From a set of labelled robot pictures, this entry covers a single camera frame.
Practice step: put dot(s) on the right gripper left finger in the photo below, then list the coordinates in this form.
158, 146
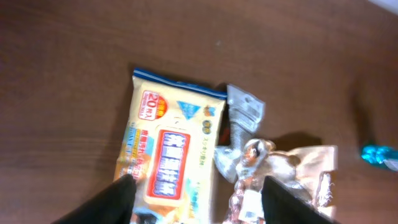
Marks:
113, 205

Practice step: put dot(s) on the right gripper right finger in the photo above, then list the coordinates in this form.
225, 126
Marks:
280, 206

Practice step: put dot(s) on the beige PanTree snack pouch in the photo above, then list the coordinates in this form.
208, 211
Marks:
306, 172

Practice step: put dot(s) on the silver foil snack packet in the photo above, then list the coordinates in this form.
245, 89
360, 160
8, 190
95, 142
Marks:
245, 113

